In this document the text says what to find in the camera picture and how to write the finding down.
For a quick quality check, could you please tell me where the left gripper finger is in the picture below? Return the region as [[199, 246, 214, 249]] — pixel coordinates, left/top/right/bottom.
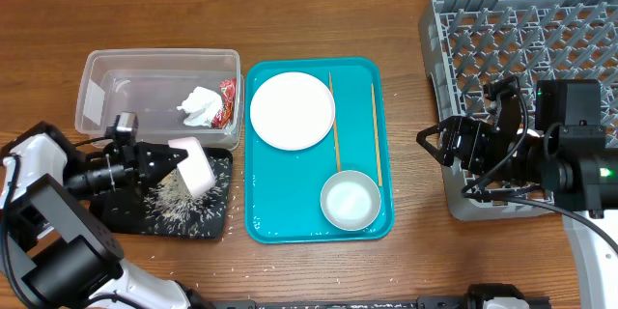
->
[[139, 171, 177, 190], [137, 142, 188, 174]]

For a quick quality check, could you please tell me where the pink bowl with rice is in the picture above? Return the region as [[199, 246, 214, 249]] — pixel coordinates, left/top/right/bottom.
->
[[168, 137, 216, 199]]

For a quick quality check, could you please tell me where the white tissue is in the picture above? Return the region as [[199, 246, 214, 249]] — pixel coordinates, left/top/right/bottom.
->
[[177, 87, 223, 127]]

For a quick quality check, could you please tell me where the red snack wrapper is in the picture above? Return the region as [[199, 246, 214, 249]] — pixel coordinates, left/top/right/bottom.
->
[[211, 79, 237, 129]]

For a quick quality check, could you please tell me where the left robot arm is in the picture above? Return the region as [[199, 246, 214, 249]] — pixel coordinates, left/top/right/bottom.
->
[[1, 119, 208, 308]]

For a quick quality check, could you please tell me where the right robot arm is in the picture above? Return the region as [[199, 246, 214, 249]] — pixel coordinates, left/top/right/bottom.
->
[[416, 76, 617, 308]]

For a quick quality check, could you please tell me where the grey dishwasher rack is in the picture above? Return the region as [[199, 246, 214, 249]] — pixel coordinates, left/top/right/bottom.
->
[[417, 0, 618, 222]]

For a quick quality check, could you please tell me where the black square tray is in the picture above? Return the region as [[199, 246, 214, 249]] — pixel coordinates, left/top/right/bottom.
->
[[89, 148, 233, 239]]

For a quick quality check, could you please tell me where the right wooden chopstick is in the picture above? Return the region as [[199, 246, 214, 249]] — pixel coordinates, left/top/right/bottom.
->
[[371, 83, 382, 187]]

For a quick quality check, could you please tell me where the wooden chopstick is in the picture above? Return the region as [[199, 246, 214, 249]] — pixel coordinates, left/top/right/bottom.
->
[[371, 83, 382, 187], [328, 72, 342, 173]]

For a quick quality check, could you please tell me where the clear plastic bin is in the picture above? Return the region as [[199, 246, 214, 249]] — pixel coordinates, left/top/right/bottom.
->
[[74, 48, 244, 151]]

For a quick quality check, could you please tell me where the grey-white bowl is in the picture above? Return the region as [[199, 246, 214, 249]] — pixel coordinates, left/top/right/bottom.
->
[[320, 170, 381, 232]]

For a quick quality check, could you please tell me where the teal plastic tray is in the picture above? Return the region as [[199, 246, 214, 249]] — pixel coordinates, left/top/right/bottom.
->
[[244, 57, 395, 244]]

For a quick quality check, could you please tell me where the left wooden chopstick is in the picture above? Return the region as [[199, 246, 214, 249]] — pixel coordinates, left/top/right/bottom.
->
[[328, 72, 342, 173]]

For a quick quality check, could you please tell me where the white round plate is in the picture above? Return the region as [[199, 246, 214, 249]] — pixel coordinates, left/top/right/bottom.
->
[[250, 71, 334, 151]]

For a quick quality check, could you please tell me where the black cable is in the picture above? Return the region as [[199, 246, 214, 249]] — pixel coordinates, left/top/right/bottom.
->
[[461, 81, 618, 257]]

